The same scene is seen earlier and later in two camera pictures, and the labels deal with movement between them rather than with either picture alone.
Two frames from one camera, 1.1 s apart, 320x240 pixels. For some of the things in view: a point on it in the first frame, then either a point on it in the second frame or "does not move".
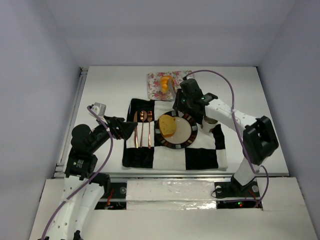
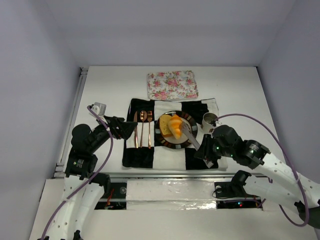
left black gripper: (114, 125) does not move
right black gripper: (178, 100) → (206, 149)
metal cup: (208, 123) does not move
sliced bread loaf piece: (167, 125) does not move
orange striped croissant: (164, 80) → (175, 124)
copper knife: (135, 118) does not move
